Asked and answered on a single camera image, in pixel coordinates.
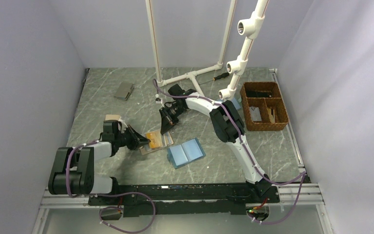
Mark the open blue card holder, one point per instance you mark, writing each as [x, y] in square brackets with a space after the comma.
[185, 153]

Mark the tan card holder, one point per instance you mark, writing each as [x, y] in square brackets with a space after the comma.
[113, 117]

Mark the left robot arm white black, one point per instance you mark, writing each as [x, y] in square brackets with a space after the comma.
[73, 172]

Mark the white card in basket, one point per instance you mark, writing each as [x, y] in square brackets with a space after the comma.
[255, 114]

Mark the blue card holder behind post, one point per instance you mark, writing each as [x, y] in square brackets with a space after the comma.
[236, 104]

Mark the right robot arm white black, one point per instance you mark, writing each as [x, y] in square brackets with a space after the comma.
[228, 127]

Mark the black orange screwdriver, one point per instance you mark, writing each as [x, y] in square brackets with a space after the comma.
[219, 77]

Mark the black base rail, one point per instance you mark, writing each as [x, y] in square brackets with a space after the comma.
[136, 200]

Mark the grey card holder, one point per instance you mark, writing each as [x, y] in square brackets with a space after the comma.
[124, 91]

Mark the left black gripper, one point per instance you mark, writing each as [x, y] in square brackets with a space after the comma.
[135, 142]

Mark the black item in basket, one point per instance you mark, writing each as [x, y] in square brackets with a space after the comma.
[259, 94]

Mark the white pvc pipe post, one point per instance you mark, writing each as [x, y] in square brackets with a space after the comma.
[249, 28]

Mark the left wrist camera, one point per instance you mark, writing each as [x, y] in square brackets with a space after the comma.
[111, 130]

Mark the brown wicker basket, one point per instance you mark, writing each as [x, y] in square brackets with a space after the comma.
[276, 102]

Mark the white pvc pipe frame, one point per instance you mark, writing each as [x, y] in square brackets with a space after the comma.
[192, 75]

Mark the aluminium frame rail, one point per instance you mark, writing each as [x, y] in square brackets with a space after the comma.
[306, 193]

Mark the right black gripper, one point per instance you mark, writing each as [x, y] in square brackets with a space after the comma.
[167, 122]

